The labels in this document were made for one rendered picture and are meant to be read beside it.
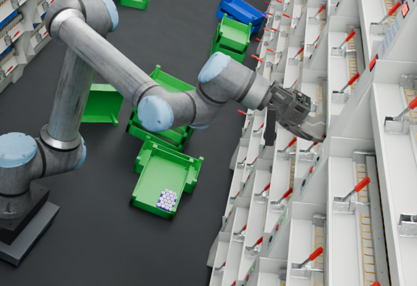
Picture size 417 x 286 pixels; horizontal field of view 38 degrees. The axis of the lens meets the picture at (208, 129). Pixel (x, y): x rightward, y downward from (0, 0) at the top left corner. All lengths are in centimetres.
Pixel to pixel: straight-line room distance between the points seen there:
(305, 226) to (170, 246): 124
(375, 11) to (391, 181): 73
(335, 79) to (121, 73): 57
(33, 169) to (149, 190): 69
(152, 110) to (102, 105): 161
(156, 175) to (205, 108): 126
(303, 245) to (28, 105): 198
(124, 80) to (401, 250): 95
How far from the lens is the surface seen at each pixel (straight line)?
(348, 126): 131
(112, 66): 165
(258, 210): 207
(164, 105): 149
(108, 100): 309
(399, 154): 105
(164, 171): 283
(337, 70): 172
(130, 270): 246
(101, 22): 198
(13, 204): 231
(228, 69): 152
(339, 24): 196
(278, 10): 420
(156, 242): 260
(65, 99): 214
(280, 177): 190
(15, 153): 220
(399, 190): 97
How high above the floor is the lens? 183
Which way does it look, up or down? 33 degrees down
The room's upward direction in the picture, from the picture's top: 24 degrees clockwise
